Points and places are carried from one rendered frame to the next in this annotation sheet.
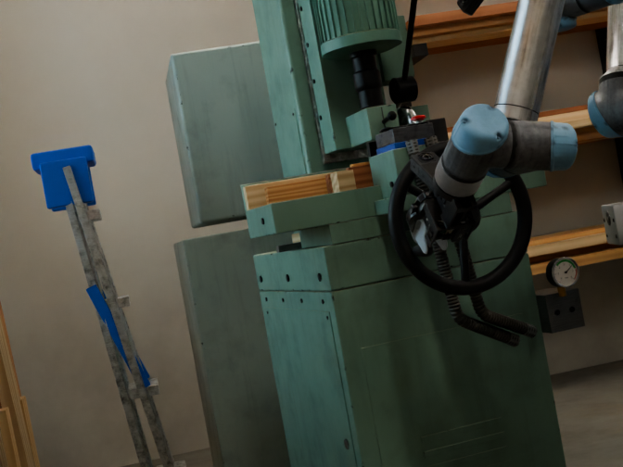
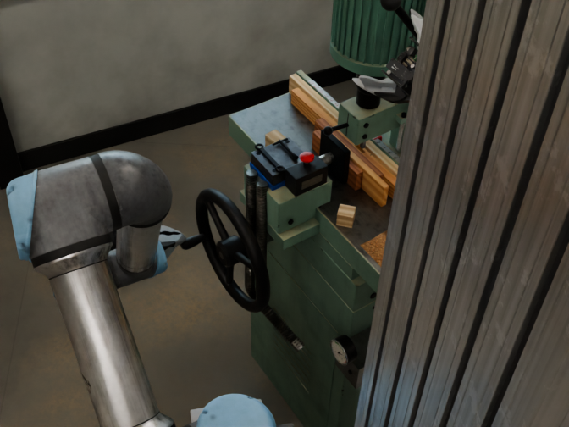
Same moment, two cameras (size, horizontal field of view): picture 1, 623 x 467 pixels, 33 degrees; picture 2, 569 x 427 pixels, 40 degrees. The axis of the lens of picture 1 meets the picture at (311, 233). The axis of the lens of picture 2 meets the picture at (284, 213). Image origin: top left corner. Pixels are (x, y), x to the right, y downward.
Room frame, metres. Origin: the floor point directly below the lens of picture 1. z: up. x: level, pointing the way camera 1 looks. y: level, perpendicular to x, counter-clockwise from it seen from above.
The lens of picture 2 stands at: (1.71, -1.37, 2.06)
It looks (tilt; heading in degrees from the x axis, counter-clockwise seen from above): 46 degrees down; 73
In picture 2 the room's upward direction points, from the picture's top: 2 degrees clockwise
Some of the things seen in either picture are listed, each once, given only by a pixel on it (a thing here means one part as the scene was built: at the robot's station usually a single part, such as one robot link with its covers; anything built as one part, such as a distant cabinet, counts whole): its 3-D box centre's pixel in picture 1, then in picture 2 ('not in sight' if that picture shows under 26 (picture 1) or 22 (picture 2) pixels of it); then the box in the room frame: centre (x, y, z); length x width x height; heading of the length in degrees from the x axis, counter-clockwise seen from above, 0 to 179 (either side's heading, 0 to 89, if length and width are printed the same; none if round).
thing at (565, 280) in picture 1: (562, 276); (345, 351); (2.13, -0.49, 0.65); 0.06 x 0.04 x 0.08; 107
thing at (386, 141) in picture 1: (413, 133); (288, 164); (2.07, -0.23, 0.99); 0.13 x 0.11 x 0.06; 107
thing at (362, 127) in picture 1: (374, 130); (373, 117); (2.28, -0.17, 1.03); 0.14 x 0.07 x 0.09; 17
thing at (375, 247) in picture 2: not in sight; (398, 241); (2.24, -0.43, 0.91); 0.12 x 0.09 x 0.03; 17
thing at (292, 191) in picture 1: (402, 174); (372, 168); (2.27, -0.22, 0.92); 0.62 x 0.02 x 0.04; 107
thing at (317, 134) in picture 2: (385, 173); (336, 159); (2.20, -0.18, 0.92); 0.17 x 0.02 x 0.05; 107
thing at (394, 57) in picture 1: (388, 51); not in sight; (2.51, -0.26, 1.22); 0.09 x 0.08 x 0.15; 17
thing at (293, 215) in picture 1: (403, 196); (318, 188); (2.15, -0.20, 0.87); 0.61 x 0.30 x 0.06; 107
